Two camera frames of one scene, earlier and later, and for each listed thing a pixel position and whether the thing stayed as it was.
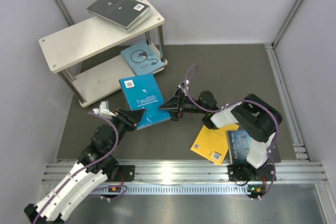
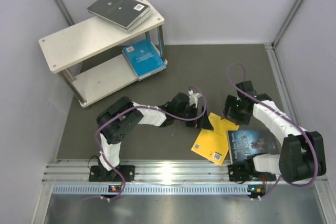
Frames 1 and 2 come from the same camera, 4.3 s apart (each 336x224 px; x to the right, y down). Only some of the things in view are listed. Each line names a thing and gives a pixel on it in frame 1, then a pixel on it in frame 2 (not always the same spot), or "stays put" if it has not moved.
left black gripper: [130, 118] -> [202, 123]
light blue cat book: [143, 59] stays put
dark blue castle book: [239, 142] stays put
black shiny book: [118, 9] stays put
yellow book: [212, 144] stays put
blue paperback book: [142, 92] -> [144, 59]
